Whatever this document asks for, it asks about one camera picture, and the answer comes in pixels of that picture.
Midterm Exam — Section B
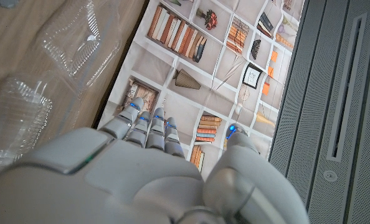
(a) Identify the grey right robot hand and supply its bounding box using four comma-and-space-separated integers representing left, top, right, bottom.
0, 96, 310, 224

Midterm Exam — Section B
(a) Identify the clear plastic clamshell container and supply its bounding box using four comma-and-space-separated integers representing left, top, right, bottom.
0, 0, 123, 167

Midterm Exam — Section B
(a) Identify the printed bookshelf backdrop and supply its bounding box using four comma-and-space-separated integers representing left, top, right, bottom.
96, 0, 306, 181

